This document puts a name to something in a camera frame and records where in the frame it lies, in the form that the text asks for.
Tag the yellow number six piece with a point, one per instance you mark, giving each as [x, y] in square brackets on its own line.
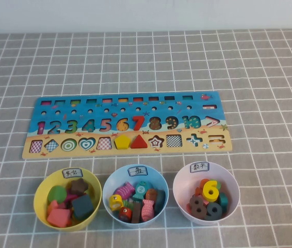
[214, 184]

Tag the light pink striped fish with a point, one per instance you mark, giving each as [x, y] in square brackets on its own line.
[147, 210]

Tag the orange number piece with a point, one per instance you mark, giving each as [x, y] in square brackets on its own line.
[202, 182]

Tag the brown orange wooden fish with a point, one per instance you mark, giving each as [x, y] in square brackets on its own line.
[151, 194]

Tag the teal number piece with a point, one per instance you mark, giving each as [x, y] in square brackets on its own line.
[224, 201]

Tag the green number piece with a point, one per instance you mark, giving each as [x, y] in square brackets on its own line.
[219, 184]

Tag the green wooden fish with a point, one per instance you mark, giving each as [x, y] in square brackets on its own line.
[128, 204]

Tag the red number seven piece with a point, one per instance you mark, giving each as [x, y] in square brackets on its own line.
[138, 122]

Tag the grey number nine piece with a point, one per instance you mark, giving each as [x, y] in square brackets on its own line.
[211, 215]

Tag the magenta striped wooden fish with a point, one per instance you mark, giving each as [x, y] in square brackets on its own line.
[125, 191]

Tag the large salmon wooden block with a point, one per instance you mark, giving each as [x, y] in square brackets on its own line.
[58, 217]

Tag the brown star wooden piece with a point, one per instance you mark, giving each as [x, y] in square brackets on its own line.
[78, 186]

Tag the brown number eight piece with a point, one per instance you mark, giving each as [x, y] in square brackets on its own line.
[193, 206]

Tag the paper label on pink bowl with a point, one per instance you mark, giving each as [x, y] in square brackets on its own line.
[199, 167]

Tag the dark teal square piece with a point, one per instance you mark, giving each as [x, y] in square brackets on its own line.
[82, 206]

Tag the yellow wooden fish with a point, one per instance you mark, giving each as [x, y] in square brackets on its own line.
[115, 202]

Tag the paper label on yellow bowl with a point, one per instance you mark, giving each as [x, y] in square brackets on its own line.
[72, 173]

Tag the colourful wooden number puzzle board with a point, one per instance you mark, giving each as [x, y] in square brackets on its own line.
[187, 152]

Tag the red triangle wooden piece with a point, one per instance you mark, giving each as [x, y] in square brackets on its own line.
[138, 143]

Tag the dark brown wooden fish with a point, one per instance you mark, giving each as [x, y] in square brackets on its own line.
[136, 213]

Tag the red wooden fish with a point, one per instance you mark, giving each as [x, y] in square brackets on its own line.
[125, 214]

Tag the magenta wooden piece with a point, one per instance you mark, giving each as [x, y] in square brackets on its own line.
[70, 198]

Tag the teal fish with number two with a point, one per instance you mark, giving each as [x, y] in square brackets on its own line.
[141, 189]

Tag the light blue plastic bowl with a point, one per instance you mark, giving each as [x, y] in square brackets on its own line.
[159, 180]

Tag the dark teal wooden fish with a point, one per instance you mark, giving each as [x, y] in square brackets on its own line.
[160, 201]

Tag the small salmon wooden piece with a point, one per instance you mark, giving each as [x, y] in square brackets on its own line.
[53, 206]

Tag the yellow plastic bowl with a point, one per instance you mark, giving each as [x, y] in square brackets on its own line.
[91, 180]

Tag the green round wooden piece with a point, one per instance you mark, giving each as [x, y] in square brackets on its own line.
[57, 194]

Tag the yellow pentagon wooden piece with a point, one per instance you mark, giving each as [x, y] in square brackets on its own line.
[122, 142]

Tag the grey white-grid tablecloth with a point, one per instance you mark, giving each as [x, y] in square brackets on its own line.
[264, 77]

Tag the pale pink plastic bowl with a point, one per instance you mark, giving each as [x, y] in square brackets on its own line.
[184, 180]

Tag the paper label on blue bowl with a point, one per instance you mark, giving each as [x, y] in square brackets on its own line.
[137, 170]

